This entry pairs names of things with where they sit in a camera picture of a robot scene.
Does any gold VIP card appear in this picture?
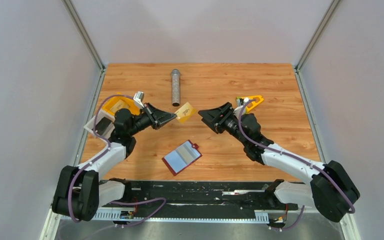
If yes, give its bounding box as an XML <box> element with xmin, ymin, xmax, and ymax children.
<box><xmin>110</xmin><ymin>100</ymin><xmax>130</xmax><ymax>114</ymax></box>
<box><xmin>175</xmin><ymin>102</ymin><xmax>197</xmax><ymax>124</ymax></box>

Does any red leather card holder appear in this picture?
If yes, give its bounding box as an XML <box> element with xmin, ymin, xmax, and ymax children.
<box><xmin>161</xmin><ymin>140</ymin><xmax>203</xmax><ymax>176</ymax></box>

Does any black VIP credit card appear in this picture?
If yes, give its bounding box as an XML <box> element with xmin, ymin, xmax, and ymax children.
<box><xmin>95</xmin><ymin>116</ymin><xmax>112</xmax><ymax>136</ymax></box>

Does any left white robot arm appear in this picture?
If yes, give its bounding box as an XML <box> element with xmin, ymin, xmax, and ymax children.
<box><xmin>51</xmin><ymin>103</ymin><xmax>177</xmax><ymax>223</ymax></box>

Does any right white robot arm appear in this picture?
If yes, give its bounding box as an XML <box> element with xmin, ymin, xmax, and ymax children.
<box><xmin>198</xmin><ymin>102</ymin><xmax>361</xmax><ymax>223</ymax></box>

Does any grey metal tube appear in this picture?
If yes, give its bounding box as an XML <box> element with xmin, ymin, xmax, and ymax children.
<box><xmin>171</xmin><ymin>69</ymin><xmax>181</xmax><ymax>107</ymax></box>

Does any yellow plastic bin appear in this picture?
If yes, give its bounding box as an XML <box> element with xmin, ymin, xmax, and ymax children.
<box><xmin>101</xmin><ymin>93</ymin><xmax>141</xmax><ymax>117</ymax></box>

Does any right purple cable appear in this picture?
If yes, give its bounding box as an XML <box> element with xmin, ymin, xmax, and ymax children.
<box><xmin>237</xmin><ymin>99</ymin><xmax>357</xmax><ymax>232</ymax></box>

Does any purple cable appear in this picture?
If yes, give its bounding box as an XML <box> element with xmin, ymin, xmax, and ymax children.
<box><xmin>237</xmin><ymin>99</ymin><xmax>357</xmax><ymax>232</ymax></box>
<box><xmin>66</xmin><ymin>94</ymin><xmax>167</xmax><ymax>229</ymax></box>

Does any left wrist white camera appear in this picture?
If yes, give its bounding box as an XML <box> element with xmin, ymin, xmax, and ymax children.
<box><xmin>133</xmin><ymin>91</ymin><xmax>145</xmax><ymax>110</ymax></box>

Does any wrist white camera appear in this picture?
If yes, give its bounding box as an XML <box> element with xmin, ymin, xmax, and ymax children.
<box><xmin>235</xmin><ymin>97</ymin><xmax>250</xmax><ymax>108</ymax></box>
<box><xmin>133</xmin><ymin>91</ymin><xmax>145</xmax><ymax>110</ymax></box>

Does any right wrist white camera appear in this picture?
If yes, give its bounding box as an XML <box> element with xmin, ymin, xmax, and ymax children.
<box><xmin>235</xmin><ymin>97</ymin><xmax>250</xmax><ymax>108</ymax></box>

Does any yellow green triangular bracket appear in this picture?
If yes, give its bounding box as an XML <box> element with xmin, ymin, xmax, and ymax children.
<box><xmin>236</xmin><ymin>95</ymin><xmax>264</xmax><ymax>113</ymax></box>

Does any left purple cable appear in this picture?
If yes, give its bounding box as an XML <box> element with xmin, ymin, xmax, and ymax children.
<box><xmin>66</xmin><ymin>94</ymin><xmax>167</xmax><ymax>229</ymax></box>

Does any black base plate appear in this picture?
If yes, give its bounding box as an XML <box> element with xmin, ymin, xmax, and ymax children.
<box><xmin>98</xmin><ymin>180</ymin><xmax>299</xmax><ymax>220</ymax></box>

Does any slotted white cable duct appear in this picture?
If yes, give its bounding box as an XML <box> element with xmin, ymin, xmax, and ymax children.
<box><xmin>92</xmin><ymin>209</ymin><xmax>270</xmax><ymax>224</ymax></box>

